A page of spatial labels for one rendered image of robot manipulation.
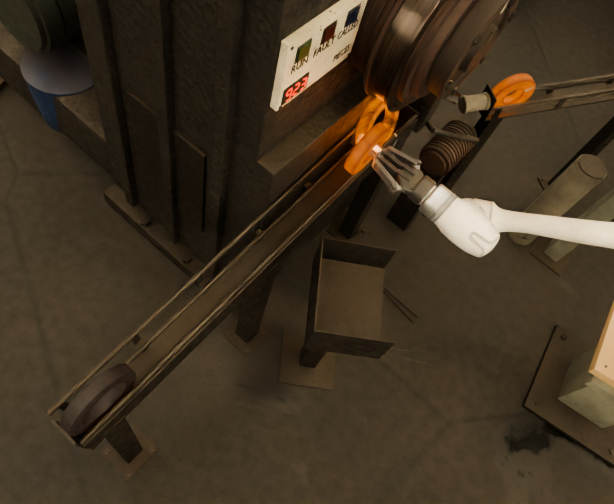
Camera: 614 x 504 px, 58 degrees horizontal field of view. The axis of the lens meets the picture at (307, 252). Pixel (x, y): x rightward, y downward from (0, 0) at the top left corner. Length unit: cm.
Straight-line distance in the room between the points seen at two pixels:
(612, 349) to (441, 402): 61
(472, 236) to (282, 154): 51
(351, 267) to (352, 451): 75
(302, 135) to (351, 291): 44
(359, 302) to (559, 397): 109
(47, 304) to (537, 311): 192
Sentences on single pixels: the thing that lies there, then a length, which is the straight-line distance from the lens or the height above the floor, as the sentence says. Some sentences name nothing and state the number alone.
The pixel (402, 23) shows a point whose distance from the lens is 126.
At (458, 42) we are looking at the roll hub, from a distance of 132.
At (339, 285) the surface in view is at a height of 60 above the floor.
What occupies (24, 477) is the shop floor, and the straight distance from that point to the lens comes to 204.
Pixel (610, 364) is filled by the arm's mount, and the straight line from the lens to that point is 212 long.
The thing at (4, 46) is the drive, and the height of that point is 25.
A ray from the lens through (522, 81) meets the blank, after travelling 200.
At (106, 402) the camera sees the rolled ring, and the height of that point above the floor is 61.
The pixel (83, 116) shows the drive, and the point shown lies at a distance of 227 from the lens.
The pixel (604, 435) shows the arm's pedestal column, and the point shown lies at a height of 2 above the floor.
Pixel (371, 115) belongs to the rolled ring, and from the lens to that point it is 160.
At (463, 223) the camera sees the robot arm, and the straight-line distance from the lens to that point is 143.
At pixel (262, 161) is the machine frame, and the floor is 87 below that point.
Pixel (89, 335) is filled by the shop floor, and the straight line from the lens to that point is 211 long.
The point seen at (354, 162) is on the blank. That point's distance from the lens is 146.
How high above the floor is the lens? 197
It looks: 61 degrees down
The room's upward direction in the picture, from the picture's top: 22 degrees clockwise
